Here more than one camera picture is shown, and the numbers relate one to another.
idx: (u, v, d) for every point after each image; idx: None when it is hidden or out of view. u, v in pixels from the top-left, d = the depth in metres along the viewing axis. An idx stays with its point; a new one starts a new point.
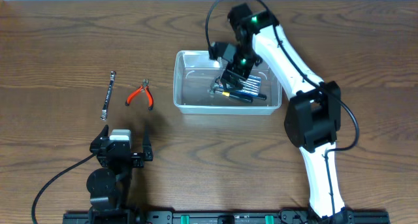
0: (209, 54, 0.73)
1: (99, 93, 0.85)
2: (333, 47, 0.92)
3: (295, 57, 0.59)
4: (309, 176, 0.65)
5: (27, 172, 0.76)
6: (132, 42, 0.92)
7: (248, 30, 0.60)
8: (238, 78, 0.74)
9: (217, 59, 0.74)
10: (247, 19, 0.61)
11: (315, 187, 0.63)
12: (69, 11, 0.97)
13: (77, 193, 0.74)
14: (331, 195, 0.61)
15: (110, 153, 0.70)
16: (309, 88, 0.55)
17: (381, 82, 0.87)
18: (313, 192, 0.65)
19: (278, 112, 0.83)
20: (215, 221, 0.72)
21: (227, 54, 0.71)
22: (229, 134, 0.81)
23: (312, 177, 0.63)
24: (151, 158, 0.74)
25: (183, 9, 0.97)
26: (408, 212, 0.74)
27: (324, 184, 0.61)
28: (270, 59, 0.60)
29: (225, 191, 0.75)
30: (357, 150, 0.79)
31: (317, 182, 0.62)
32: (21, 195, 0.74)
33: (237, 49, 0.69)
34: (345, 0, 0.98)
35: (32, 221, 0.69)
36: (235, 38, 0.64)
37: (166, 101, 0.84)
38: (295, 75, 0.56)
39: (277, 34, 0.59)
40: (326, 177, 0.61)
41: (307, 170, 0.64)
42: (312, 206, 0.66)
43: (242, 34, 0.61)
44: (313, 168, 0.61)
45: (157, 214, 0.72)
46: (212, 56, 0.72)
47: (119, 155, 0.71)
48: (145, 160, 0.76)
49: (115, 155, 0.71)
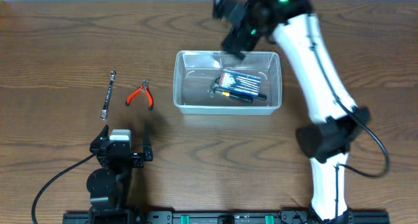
0: (214, 10, 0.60)
1: (99, 93, 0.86)
2: (333, 47, 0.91)
3: (328, 66, 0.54)
4: (315, 181, 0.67)
5: (27, 171, 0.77)
6: (132, 42, 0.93)
7: (273, 10, 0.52)
8: (241, 48, 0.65)
9: (220, 17, 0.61)
10: None
11: (321, 192, 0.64)
12: (69, 11, 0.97)
13: (77, 193, 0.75)
14: (336, 202, 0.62)
15: (110, 153, 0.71)
16: (339, 112, 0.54)
17: (382, 82, 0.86)
18: (318, 196, 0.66)
19: (277, 112, 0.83)
20: (215, 221, 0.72)
21: (234, 19, 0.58)
22: (228, 134, 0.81)
23: (319, 183, 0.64)
24: (151, 158, 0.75)
25: (183, 9, 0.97)
26: (409, 212, 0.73)
27: (330, 192, 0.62)
28: (299, 61, 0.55)
29: (225, 191, 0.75)
30: (357, 151, 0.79)
31: (324, 189, 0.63)
32: (21, 195, 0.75)
33: (248, 11, 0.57)
34: (344, 0, 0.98)
35: (32, 220, 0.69)
36: (252, 7, 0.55)
37: (166, 101, 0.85)
38: (327, 93, 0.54)
39: (312, 33, 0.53)
40: (334, 186, 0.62)
41: (315, 176, 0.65)
42: (315, 208, 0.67)
43: (264, 14, 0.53)
44: (321, 174, 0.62)
45: (157, 214, 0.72)
46: (216, 14, 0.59)
47: (119, 155, 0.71)
48: (145, 160, 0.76)
49: (115, 155, 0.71)
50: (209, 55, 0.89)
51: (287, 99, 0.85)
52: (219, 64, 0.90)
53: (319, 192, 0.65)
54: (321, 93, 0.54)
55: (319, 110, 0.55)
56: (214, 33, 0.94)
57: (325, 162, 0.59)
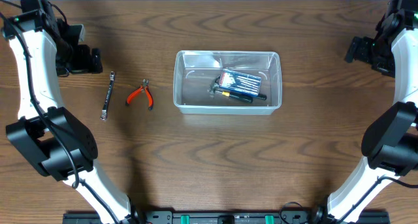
0: (390, 5, 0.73)
1: (98, 92, 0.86)
2: (334, 46, 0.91)
3: None
4: (347, 178, 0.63)
5: (28, 172, 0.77)
6: (132, 42, 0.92)
7: (401, 20, 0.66)
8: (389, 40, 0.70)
9: (390, 14, 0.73)
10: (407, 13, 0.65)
11: (345, 191, 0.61)
12: (69, 11, 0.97)
13: (78, 193, 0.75)
14: (353, 208, 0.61)
15: (68, 33, 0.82)
16: None
17: (382, 82, 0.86)
18: (339, 193, 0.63)
19: (278, 112, 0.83)
20: (216, 221, 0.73)
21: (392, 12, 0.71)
22: (229, 134, 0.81)
23: (350, 184, 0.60)
24: (97, 68, 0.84)
25: (183, 9, 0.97)
26: (410, 213, 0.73)
27: (354, 198, 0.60)
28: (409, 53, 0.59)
29: (225, 191, 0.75)
30: (357, 150, 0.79)
31: (350, 193, 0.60)
32: (22, 194, 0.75)
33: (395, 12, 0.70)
34: (345, 0, 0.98)
35: (70, 142, 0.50)
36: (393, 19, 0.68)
37: (166, 100, 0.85)
38: None
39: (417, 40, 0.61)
40: (363, 193, 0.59)
41: (354, 174, 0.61)
42: (329, 198, 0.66)
43: (393, 24, 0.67)
44: (358, 181, 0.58)
45: (157, 213, 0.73)
46: (392, 4, 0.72)
47: (79, 38, 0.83)
48: (93, 71, 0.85)
49: (72, 33, 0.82)
50: (209, 55, 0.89)
51: (287, 98, 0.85)
52: (219, 63, 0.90)
53: (345, 189, 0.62)
54: (415, 87, 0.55)
55: (407, 98, 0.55)
56: (215, 33, 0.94)
57: (376, 167, 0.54)
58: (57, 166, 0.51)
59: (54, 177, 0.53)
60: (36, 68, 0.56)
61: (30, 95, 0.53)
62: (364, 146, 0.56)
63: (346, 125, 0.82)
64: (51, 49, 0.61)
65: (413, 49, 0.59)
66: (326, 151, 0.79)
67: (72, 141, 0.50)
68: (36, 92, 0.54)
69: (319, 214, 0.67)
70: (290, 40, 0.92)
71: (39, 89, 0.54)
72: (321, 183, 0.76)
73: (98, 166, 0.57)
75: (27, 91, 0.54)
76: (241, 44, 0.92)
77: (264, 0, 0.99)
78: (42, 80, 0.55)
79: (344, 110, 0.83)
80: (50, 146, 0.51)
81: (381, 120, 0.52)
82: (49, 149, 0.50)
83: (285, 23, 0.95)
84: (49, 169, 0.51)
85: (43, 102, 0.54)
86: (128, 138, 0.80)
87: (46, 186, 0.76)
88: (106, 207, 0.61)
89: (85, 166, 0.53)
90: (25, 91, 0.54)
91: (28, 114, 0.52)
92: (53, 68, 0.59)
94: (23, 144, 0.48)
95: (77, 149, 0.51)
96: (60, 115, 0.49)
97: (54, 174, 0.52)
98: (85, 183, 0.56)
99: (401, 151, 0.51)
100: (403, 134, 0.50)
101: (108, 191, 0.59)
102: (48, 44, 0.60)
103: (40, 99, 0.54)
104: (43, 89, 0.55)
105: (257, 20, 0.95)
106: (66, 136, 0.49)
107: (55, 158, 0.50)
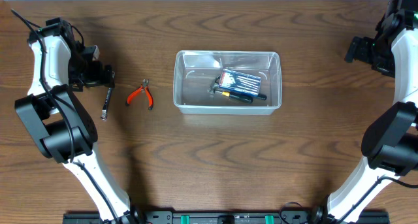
0: (390, 6, 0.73)
1: (99, 92, 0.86)
2: (334, 47, 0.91)
3: None
4: (347, 178, 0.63)
5: (27, 172, 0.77)
6: (132, 42, 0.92)
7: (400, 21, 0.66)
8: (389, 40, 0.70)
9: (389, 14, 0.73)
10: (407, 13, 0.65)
11: (345, 191, 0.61)
12: (69, 11, 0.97)
13: (78, 193, 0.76)
14: (353, 207, 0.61)
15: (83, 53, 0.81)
16: None
17: (381, 82, 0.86)
18: (339, 193, 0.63)
19: (278, 112, 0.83)
20: (216, 221, 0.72)
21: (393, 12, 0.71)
22: (229, 134, 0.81)
23: (350, 184, 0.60)
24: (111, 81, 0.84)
25: (183, 9, 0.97)
26: (410, 213, 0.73)
27: (354, 198, 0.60)
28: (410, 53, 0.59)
29: (225, 191, 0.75)
30: (357, 150, 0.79)
31: (349, 193, 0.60)
32: (21, 194, 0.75)
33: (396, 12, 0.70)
34: (345, 0, 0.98)
35: (74, 119, 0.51)
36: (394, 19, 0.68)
37: (166, 101, 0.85)
38: None
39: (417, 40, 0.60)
40: (363, 193, 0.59)
41: (353, 174, 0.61)
42: (329, 199, 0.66)
43: (393, 25, 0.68)
44: (358, 181, 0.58)
45: (157, 213, 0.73)
46: (392, 4, 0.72)
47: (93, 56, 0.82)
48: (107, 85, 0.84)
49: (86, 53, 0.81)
50: (209, 55, 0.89)
51: (287, 98, 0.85)
52: (219, 63, 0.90)
53: (345, 189, 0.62)
54: (415, 86, 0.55)
55: (408, 98, 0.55)
56: (215, 33, 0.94)
57: (376, 167, 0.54)
58: (58, 146, 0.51)
59: (55, 159, 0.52)
60: (48, 57, 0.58)
61: (40, 75, 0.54)
62: (364, 147, 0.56)
63: (346, 125, 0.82)
64: (66, 53, 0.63)
65: (413, 49, 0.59)
66: (326, 151, 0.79)
67: (74, 117, 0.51)
68: (46, 74, 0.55)
69: (319, 214, 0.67)
70: (290, 40, 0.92)
71: (49, 72, 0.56)
72: (321, 183, 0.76)
73: (97, 151, 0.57)
75: (38, 73, 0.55)
76: (241, 44, 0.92)
77: (264, 0, 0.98)
78: (51, 64, 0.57)
79: (343, 110, 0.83)
80: (55, 126, 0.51)
81: (381, 118, 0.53)
82: (53, 128, 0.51)
83: (284, 23, 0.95)
84: (52, 149, 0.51)
85: (51, 82, 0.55)
86: (128, 138, 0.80)
87: (46, 186, 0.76)
88: (106, 200, 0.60)
89: (85, 148, 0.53)
90: (36, 74, 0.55)
91: (36, 93, 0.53)
92: (64, 61, 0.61)
94: (29, 118, 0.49)
95: (79, 128, 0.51)
96: (63, 91, 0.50)
97: (55, 157, 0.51)
98: (84, 168, 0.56)
99: (400, 151, 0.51)
100: (403, 134, 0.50)
101: (109, 188, 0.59)
102: (63, 48, 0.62)
103: (49, 80, 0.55)
104: (51, 73, 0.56)
105: (257, 20, 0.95)
106: (68, 112, 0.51)
107: (58, 137, 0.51)
